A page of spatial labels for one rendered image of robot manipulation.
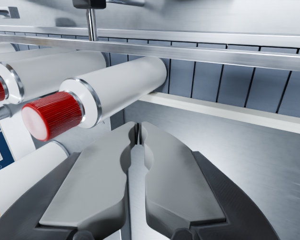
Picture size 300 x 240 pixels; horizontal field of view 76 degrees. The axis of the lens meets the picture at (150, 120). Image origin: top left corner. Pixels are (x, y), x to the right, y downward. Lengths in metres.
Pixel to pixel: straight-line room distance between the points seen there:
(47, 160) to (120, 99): 0.39
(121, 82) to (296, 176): 0.33
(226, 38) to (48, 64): 0.23
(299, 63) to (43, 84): 0.27
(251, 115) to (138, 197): 0.42
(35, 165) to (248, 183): 0.48
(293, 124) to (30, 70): 0.31
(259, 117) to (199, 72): 0.10
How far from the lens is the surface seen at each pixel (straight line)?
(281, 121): 0.27
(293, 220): 0.48
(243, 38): 0.28
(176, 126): 0.40
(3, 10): 0.52
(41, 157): 0.56
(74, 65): 0.32
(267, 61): 0.20
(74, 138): 0.53
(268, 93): 0.29
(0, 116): 0.73
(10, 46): 0.58
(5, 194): 0.53
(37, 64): 0.29
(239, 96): 0.29
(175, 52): 0.21
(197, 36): 0.29
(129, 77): 0.22
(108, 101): 0.19
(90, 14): 0.27
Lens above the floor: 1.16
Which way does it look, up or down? 52 degrees down
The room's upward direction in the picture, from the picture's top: 130 degrees counter-clockwise
